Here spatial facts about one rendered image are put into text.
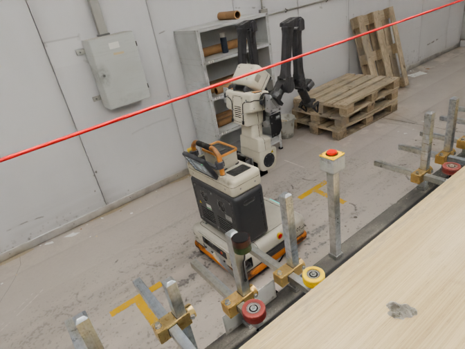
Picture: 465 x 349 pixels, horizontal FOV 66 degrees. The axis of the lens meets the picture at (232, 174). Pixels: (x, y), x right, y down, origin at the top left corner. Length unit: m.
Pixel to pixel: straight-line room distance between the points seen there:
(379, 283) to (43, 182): 3.05
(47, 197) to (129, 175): 0.80
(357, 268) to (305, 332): 0.33
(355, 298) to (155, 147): 3.03
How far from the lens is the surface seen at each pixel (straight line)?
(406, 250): 1.48
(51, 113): 3.56
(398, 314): 1.25
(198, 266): 1.53
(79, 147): 3.67
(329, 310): 1.25
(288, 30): 2.32
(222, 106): 4.27
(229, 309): 1.33
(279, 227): 2.61
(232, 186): 2.18
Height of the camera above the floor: 1.85
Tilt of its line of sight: 28 degrees down
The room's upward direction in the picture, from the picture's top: 11 degrees counter-clockwise
